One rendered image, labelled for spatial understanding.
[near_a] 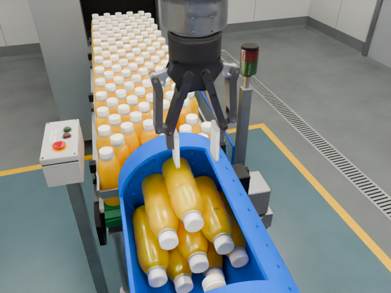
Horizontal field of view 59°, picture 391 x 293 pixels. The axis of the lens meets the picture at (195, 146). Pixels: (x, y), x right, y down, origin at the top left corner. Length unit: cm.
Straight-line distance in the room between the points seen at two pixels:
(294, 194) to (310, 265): 57
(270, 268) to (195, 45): 35
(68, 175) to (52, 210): 147
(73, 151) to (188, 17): 66
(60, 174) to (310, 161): 216
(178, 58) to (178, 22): 5
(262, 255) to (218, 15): 36
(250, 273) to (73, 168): 56
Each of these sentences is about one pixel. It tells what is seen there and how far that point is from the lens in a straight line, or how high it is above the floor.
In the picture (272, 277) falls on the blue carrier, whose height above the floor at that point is 122.
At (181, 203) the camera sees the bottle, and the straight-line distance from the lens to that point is 71.
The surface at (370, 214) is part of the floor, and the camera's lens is 257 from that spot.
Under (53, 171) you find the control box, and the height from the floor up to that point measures 105.
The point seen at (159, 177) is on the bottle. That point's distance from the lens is 84.
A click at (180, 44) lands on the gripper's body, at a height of 152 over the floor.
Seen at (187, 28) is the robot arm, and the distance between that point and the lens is 46.
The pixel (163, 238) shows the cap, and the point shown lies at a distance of 73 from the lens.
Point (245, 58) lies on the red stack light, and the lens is 125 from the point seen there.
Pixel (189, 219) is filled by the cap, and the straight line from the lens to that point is 70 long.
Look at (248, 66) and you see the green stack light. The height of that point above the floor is 119.
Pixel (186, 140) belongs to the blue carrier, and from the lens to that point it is 78.
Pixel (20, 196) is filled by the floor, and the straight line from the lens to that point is 271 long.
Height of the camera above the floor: 167
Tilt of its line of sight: 35 degrees down
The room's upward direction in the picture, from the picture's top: straight up
